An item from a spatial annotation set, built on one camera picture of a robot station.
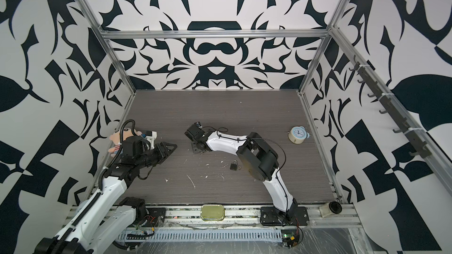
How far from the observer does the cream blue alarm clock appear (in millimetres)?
957

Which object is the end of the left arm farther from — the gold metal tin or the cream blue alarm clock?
the cream blue alarm clock

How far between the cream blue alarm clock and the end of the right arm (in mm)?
503

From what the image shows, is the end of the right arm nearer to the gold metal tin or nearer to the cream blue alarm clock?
the gold metal tin

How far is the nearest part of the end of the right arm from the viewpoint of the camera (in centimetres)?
69

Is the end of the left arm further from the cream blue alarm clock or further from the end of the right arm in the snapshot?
the cream blue alarm clock
